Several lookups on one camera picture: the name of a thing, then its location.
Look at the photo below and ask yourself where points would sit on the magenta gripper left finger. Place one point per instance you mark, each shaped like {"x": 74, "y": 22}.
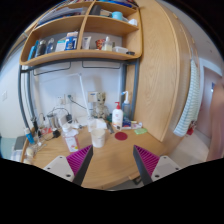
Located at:
{"x": 73, "y": 167}

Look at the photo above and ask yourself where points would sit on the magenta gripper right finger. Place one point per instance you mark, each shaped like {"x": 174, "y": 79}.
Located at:
{"x": 152, "y": 167}

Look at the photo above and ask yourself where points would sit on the clear plastic water bottle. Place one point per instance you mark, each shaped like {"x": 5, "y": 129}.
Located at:
{"x": 70, "y": 136}

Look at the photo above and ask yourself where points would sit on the green sponge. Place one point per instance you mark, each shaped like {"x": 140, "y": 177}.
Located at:
{"x": 140, "y": 131}

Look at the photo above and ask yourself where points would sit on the black power adapter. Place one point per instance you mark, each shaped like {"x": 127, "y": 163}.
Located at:
{"x": 56, "y": 133}

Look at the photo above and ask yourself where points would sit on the white plastic cup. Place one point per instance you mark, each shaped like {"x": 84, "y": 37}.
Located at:
{"x": 98, "y": 137}

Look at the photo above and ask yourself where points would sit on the red round coaster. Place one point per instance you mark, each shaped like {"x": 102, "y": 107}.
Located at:
{"x": 121, "y": 136}

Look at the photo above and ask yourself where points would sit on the blue tube on desk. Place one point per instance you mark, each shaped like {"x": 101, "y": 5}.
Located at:
{"x": 29, "y": 135}

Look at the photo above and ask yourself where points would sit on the clear spray bottle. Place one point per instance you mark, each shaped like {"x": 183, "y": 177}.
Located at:
{"x": 126, "y": 107}

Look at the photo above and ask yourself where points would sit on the Groot figurine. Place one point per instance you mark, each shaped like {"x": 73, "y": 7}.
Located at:
{"x": 101, "y": 110}

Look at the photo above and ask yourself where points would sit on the white pump lotion bottle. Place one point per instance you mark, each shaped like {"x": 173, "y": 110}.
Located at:
{"x": 117, "y": 117}

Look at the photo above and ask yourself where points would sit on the striped hanging towel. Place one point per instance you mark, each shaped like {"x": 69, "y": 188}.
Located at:
{"x": 192, "y": 105}

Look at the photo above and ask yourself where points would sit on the white desk lamp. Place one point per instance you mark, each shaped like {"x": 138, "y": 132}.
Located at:
{"x": 84, "y": 96}

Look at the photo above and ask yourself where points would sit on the tall wooden cabinet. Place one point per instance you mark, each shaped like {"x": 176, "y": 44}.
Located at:
{"x": 164, "y": 71}

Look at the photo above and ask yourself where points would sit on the blue bottle on shelf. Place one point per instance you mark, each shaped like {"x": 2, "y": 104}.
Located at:
{"x": 33, "y": 50}

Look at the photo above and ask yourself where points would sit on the white tube on shelf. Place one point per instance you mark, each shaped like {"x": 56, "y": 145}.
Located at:
{"x": 86, "y": 42}

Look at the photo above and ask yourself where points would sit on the blue white box on shelf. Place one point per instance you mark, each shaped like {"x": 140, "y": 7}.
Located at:
{"x": 71, "y": 41}

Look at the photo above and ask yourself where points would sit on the teal cup on shelf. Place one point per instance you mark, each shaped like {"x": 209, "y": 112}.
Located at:
{"x": 117, "y": 15}

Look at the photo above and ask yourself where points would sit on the wooden wall shelf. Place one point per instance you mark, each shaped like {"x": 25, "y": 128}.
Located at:
{"x": 131, "y": 35}

